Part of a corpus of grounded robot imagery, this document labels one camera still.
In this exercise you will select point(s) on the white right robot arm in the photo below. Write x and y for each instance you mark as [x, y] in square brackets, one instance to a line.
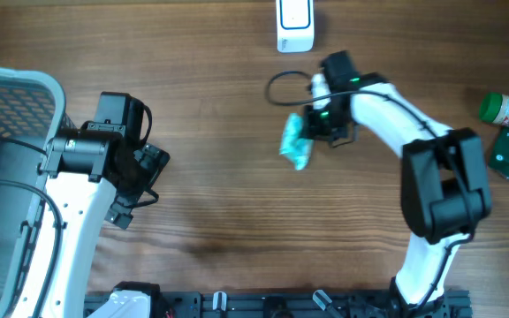
[444, 190]

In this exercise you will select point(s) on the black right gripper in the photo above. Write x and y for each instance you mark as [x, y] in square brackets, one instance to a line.
[312, 131]

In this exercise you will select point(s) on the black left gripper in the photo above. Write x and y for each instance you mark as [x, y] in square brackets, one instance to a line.
[155, 161]

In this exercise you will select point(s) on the black mesh shopping basket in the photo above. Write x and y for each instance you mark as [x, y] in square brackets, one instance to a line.
[32, 110]

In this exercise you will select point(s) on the white barcode scanner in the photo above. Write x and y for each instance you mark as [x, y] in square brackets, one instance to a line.
[295, 25]

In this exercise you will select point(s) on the green lid spice jar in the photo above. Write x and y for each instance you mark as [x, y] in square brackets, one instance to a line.
[494, 109]

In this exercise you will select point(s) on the teal tissue pack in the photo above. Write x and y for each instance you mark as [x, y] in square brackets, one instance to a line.
[293, 146]

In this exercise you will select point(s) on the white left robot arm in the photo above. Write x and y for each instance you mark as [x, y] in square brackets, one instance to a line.
[99, 172]

